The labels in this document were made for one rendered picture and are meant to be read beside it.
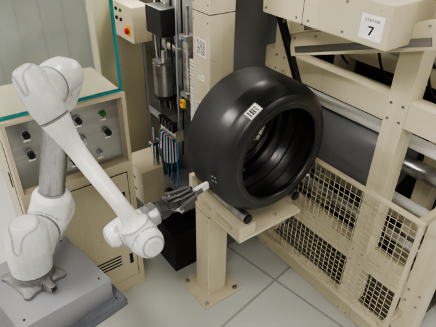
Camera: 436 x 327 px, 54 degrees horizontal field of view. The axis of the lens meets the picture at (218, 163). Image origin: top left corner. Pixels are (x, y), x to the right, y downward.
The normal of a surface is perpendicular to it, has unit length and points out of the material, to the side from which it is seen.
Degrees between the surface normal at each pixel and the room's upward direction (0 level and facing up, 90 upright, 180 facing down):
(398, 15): 90
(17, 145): 90
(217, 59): 90
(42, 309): 5
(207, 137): 68
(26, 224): 2
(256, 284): 0
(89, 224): 90
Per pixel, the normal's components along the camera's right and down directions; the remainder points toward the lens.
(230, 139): -0.11, 0.20
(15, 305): 0.07, -0.87
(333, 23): -0.81, 0.32
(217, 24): 0.59, 0.45
